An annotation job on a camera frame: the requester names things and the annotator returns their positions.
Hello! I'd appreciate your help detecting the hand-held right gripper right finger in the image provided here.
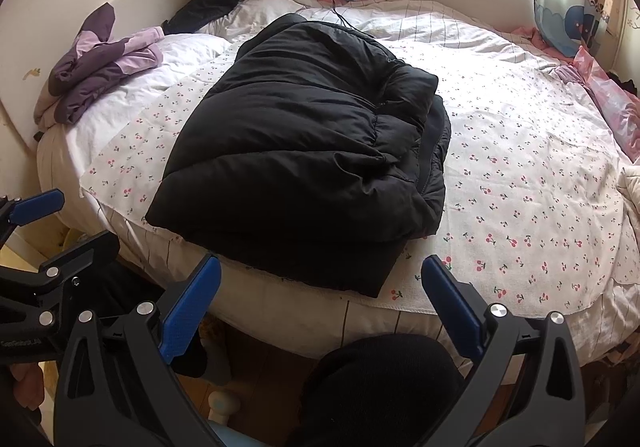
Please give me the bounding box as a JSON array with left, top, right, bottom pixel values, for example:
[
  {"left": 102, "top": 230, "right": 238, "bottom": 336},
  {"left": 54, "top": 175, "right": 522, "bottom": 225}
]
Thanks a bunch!
[{"left": 421, "top": 255, "right": 587, "bottom": 447}]

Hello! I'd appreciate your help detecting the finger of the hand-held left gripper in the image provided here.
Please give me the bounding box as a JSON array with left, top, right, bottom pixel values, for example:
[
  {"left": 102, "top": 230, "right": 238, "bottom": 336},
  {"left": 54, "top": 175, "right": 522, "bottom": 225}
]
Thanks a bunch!
[
  {"left": 0, "top": 188, "right": 66, "bottom": 248},
  {"left": 37, "top": 232, "right": 121, "bottom": 289}
]

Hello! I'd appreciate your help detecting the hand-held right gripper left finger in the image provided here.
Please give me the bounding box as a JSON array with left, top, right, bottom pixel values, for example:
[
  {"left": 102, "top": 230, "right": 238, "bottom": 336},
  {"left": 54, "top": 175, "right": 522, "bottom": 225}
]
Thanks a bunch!
[{"left": 52, "top": 254, "right": 222, "bottom": 447}]

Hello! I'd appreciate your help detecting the black puffer jacket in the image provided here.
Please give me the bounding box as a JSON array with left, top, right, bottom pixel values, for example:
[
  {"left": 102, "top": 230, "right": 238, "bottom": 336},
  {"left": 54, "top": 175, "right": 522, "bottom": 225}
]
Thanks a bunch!
[{"left": 145, "top": 13, "right": 452, "bottom": 299}]

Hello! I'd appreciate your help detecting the person's left hand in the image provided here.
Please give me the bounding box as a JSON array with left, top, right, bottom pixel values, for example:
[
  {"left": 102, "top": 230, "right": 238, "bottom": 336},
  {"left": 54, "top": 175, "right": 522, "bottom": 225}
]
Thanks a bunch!
[{"left": 10, "top": 362, "right": 46, "bottom": 411}]

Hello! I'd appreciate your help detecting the white rounded plastic knob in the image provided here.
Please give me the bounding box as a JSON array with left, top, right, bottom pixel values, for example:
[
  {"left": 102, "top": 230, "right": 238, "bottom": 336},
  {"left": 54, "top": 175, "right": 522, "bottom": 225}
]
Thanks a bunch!
[{"left": 208, "top": 389, "right": 247, "bottom": 429}]

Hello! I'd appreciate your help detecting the cherry print bed sheet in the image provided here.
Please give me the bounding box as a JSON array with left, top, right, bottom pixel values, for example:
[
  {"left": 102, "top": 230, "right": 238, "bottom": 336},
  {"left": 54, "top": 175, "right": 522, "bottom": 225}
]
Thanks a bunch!
[{"left": 80, "top": 34, "right": 632, "bottom": 316}]

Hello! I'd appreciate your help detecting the purple and pink jacket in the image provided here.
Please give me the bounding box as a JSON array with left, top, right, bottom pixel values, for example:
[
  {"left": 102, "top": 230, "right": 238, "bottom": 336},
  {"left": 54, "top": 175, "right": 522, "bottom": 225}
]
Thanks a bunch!
[{"left": 34, "top": 2, "right": 165, "bottom": 129}]

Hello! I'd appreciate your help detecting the cream cloth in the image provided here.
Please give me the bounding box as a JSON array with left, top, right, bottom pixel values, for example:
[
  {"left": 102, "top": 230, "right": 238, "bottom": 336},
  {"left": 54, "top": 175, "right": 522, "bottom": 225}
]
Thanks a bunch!
[{"left": 616, "top": 167, "right": 640, "bottom": 229}]

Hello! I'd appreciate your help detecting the bed with white quilt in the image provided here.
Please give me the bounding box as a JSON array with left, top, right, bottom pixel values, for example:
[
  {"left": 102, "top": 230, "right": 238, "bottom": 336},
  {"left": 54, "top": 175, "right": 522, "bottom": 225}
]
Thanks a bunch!
[{"left": 35, "top": 0, "right": 640, "bottom": 369}]

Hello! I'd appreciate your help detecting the pink ruffled cloth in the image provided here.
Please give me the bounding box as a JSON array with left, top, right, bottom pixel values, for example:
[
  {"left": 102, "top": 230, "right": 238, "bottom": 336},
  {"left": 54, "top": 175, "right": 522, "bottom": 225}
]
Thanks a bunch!
[{"left": 510, "top": 26, "right": 640, "bottom": 161}]

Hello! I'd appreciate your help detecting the dark cloth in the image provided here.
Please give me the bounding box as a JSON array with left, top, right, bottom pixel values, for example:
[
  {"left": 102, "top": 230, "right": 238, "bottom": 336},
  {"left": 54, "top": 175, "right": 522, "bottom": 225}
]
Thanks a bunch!
[{"left": 607, "top": 71, "right": 640, "bottom": 96}]

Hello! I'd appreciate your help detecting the white pillow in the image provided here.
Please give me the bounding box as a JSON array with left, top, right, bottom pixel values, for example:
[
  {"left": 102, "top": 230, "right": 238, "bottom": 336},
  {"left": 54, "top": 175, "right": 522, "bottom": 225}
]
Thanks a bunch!
[{"left": 197, "top": 0, "right": 347, "bottom": 36}]

